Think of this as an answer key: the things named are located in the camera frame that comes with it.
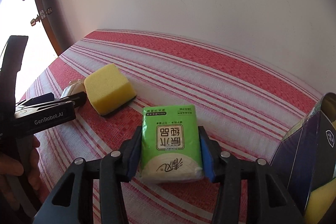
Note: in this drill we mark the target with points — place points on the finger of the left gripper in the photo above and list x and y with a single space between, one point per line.
25 111
48 97

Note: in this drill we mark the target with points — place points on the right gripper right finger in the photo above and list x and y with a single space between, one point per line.
268 201

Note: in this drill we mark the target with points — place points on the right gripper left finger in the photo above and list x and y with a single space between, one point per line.
71 200

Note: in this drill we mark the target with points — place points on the beige snack packet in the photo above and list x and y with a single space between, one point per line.
74 89

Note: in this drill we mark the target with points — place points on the large yellow green sponge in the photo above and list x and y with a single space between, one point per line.
107 89

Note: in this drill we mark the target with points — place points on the green tissue pack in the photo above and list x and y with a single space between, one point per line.
171 148

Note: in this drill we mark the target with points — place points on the black box with badge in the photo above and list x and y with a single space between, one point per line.
324 166

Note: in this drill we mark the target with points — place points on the yellow green scouring sponge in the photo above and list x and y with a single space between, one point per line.
319 202

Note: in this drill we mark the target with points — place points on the person's left hand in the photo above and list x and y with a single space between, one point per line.
20 175

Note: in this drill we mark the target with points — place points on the red striped tablecloth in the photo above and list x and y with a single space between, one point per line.
246 106

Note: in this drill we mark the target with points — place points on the blue round cookie tin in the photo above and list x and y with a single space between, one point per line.
294 158

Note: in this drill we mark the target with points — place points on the wooden door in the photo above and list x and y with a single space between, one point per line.
46 25

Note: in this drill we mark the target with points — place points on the brass door handle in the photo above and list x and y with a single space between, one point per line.
34 21

